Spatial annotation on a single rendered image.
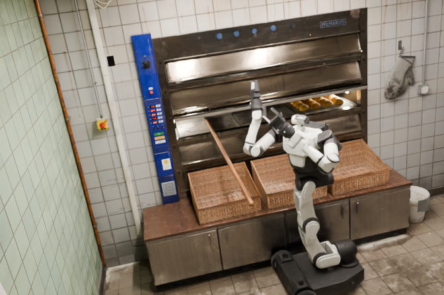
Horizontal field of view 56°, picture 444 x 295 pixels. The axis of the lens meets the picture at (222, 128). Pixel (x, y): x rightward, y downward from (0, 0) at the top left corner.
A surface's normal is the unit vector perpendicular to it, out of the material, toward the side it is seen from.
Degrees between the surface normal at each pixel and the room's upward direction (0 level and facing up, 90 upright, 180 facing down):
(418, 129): 90
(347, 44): 70
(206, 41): 90
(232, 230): 90
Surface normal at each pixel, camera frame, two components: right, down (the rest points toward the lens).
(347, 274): -0.12, -0.93
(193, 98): 0.14, -0.03
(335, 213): 0.19, 0.32
